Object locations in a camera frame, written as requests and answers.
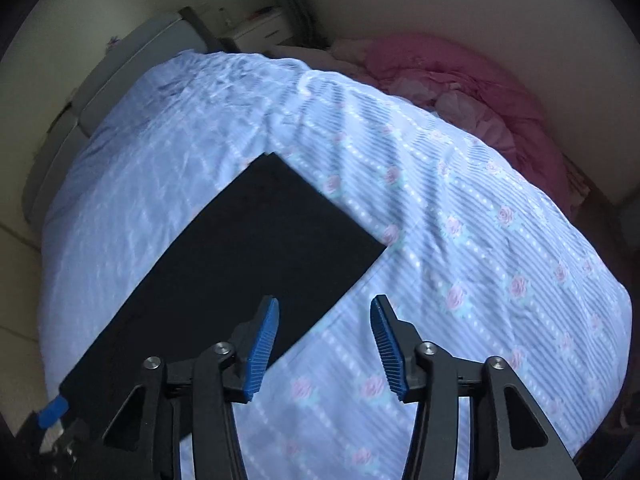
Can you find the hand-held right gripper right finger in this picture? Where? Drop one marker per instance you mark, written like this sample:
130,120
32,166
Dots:
387,355

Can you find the grey curtain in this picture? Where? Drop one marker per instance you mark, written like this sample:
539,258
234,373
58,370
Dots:
295,0

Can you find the black pants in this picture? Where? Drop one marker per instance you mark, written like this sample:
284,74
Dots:
225,260

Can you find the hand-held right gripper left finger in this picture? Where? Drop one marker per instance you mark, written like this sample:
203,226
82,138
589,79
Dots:
261,350

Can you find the pink blanket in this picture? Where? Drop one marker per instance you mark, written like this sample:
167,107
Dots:
450,75

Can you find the grey headboard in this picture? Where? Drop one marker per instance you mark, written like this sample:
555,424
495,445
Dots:
150,40

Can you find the white nightstand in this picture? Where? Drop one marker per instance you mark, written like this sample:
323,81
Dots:
265,30

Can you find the bed with floral blue sheet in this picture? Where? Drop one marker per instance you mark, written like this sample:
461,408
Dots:
450,185

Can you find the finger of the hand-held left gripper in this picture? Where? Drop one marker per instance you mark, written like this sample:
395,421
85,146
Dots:
52,408

